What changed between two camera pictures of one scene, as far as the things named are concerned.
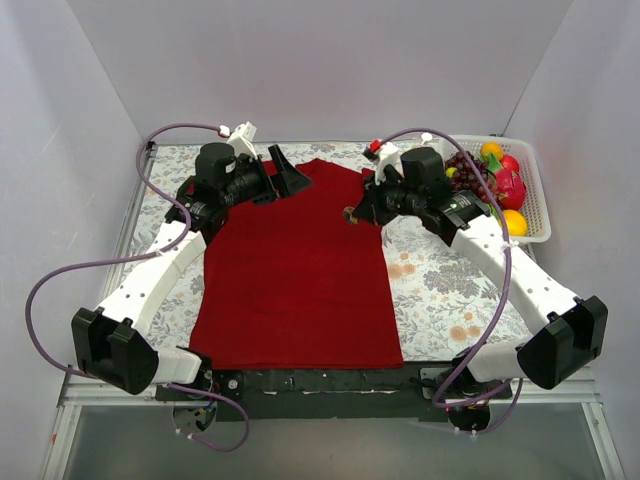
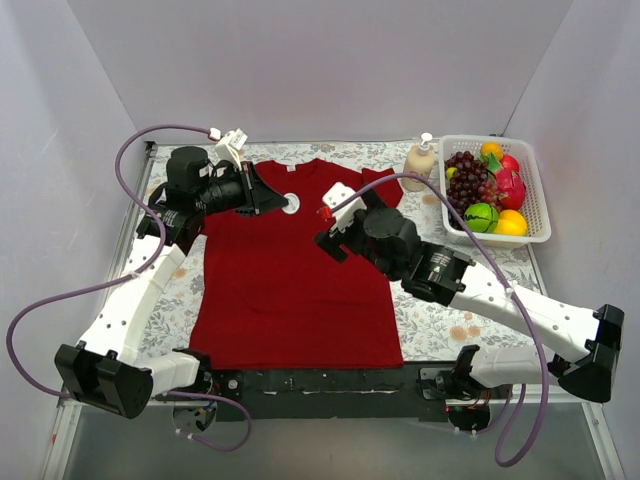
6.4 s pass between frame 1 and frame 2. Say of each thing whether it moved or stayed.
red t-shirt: stayed
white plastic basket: stayed
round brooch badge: moved
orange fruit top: stayed
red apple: stayed
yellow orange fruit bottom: stayed
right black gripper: moved
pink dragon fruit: stayed
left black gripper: moved
